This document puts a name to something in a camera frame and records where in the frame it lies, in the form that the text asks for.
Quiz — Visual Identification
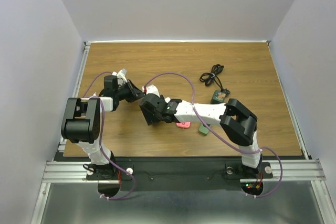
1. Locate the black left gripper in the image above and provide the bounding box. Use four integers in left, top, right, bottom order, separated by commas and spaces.
115, 79, 144, 103

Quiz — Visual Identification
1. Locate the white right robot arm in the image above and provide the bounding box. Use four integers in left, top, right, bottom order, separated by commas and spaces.
140, 93, 262, 177

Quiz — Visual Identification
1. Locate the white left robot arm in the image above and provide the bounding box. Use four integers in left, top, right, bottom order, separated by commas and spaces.
61, 69, 144, 179

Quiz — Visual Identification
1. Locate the pink square socket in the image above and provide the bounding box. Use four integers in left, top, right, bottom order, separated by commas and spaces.
176, 122, 191, 129

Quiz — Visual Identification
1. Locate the green power strip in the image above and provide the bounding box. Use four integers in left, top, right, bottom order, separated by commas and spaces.
195, 89, 230, 135

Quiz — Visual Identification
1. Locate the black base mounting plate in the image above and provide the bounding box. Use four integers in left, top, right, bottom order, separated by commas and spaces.
83, 157, 273, 197

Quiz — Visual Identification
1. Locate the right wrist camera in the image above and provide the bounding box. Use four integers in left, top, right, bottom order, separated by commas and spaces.
142, 84, 160, 97

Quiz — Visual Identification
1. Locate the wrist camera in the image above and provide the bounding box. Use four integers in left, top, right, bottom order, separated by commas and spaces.
112, 68, 127, 81
142, 84, 160, 97

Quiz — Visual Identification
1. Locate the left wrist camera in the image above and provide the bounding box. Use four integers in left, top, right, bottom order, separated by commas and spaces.
112, 68, 127, 81

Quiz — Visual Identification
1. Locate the black power strip cable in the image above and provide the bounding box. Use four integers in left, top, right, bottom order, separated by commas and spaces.
199, 63, 231, 96

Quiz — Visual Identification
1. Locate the aluminium table edge rail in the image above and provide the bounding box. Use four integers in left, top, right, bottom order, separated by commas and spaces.
58, 41, 91, 152

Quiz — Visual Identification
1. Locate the front aluminium rail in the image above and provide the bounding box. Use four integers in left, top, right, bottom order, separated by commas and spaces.
42, 158, 326, 183

